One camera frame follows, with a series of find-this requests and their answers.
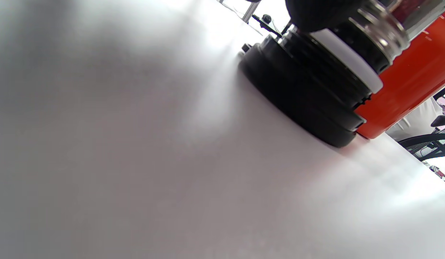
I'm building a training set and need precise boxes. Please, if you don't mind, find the aluminium frame post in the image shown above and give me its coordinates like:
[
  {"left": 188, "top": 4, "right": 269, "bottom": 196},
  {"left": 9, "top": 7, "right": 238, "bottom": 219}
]
[{"left": 241, "top": 0, "right": 262, "bottom": 23}]

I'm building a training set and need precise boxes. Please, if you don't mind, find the black kettle lid with strainer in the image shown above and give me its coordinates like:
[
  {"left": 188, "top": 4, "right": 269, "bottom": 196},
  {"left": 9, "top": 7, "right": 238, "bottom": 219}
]
[{"left": 239, "top": 0, "right": 445, "bottom": 148}]

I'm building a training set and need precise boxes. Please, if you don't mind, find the orange hot water kettle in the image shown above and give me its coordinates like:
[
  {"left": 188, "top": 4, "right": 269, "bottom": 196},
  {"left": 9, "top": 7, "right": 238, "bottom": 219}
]
[{"left": 354, "top": 9, "right": 445, "bottom": 140}]

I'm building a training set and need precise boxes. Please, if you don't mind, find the person's left hand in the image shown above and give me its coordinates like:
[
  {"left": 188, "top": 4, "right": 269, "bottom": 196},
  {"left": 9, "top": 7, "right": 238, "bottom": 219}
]
[{"left": 286, "top": 0, "right": 364, "bottom": 33}]

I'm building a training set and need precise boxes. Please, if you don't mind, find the black swivel office chair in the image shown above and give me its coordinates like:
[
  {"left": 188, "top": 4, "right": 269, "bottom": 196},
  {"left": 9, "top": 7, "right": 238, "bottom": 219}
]
[{"left": 399, "top": 82, "right": 445, "bottom": 161}]

